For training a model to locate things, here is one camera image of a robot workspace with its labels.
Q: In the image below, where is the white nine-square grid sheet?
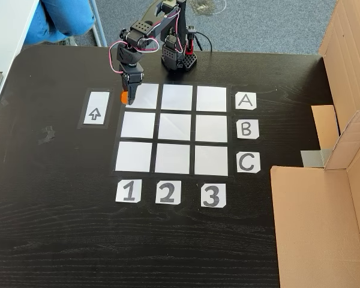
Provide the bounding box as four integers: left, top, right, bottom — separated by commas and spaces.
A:
109, 81, 232, 178

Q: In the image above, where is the white arrow paper sheet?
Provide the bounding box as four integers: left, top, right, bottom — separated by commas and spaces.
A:
78, 88, 115, 130

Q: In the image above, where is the white metal leg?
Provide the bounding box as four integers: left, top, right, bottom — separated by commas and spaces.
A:
89, 0, 108, 48

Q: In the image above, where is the red black trigger clamp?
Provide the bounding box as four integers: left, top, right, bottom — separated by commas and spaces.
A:
184, 26, 198, 57

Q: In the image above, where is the person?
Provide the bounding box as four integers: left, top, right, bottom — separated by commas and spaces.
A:
23, 0, 97, 46

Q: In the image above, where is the paper sheet number 1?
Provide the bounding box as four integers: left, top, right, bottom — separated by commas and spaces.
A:
115, 179, 142, 204

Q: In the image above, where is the paper sheet number 2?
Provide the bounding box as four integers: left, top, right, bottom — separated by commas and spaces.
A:
155, 180, 182, 206

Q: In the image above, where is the paper sheet letter A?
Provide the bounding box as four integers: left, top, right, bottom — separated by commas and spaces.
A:
235, 92, 257, 111

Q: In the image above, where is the paper sheet letter B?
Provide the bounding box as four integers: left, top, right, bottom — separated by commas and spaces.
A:
236, 119, 260, 140

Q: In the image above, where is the white desk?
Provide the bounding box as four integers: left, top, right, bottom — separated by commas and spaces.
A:
0, 0, 42, 124

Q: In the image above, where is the paper sheet number 3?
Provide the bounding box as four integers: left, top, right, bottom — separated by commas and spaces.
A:
200, 183, 227, 208

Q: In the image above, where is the paper sheet letter C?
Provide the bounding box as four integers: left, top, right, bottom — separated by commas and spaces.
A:
236, 152, 261, 174

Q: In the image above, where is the red white servo cable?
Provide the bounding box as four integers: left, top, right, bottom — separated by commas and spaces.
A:
108, 5, 181, 75

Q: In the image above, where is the black power cable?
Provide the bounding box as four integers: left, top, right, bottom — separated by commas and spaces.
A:
194, 31, 213, 52

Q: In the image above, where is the grey duct tape strip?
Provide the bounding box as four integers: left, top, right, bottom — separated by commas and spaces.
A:
300, 148, 334, 168

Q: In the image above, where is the brown cardboard box wall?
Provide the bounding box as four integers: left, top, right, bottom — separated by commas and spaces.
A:
270, 95, 360, 288
311, 0, 360, 151

